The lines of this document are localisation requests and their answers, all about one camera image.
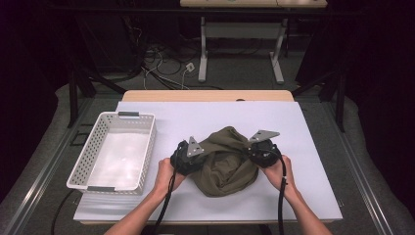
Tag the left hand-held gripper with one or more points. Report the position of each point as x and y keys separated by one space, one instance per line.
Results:
x=182 y=160

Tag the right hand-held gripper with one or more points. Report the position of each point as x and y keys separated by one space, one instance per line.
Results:
x=264 y=153

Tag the olive green shorts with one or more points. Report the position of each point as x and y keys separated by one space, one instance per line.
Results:
x=225 y=169

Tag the white perforated plastic basket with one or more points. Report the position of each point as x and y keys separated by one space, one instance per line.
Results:
x=120 y=156

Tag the person's right hand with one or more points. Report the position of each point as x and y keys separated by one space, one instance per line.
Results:
x=274 y=173

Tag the person's left hand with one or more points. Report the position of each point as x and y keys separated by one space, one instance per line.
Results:
x=164 y=178

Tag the black metal stand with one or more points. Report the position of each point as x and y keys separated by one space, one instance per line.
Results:
x=341 y=104
x=73 y=98

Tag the white power adapter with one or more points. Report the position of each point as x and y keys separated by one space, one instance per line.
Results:
x=190 y=67

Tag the white-legged desk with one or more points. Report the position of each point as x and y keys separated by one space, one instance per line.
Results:
x=203 y=49

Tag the dark curtain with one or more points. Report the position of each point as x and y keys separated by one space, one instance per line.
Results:
x=385 y=98
x=26 y=98

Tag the black equipment box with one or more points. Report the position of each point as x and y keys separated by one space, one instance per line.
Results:
x=111 y=45

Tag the aluminium rail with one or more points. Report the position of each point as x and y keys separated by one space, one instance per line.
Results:
x=362 y=182
x=39 y=182

